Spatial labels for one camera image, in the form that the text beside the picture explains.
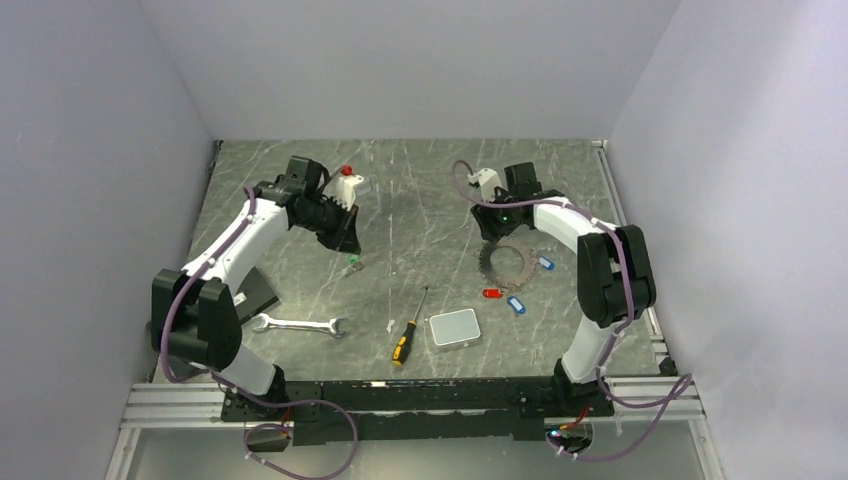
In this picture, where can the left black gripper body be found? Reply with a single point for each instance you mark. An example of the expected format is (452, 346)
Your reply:
(330, 222)

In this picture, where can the aluminium extrusion rail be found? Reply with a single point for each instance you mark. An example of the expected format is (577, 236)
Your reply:
(173, 406)

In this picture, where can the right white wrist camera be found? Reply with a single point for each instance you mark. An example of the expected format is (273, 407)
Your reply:
(488, 183)

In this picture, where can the silver open-end wrench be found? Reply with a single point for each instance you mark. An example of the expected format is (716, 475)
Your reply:
(332, 327)

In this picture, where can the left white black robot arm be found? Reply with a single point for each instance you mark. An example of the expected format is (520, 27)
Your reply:
(193, 315)

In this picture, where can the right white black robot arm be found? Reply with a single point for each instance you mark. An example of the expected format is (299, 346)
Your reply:
(614, 279)

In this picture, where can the small detached silver key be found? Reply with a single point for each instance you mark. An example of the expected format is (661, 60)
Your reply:
(355, 268)

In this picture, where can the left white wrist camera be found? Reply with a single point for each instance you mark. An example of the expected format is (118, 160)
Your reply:
(344, 186)

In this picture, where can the yellow black screwdriver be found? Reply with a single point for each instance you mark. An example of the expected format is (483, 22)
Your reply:
(404, 344)

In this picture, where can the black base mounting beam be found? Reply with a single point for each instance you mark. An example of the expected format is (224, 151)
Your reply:
(518, 407)

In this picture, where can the grey rectangular tin box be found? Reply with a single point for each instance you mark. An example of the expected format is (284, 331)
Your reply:
(455, 328)

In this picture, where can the black square plate rear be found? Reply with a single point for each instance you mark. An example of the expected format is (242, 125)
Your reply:
(255, 295)

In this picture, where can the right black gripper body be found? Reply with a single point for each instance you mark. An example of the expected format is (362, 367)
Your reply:
(497, 221)

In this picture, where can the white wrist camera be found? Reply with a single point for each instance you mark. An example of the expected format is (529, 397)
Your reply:
(488, 183)
(344, 186)

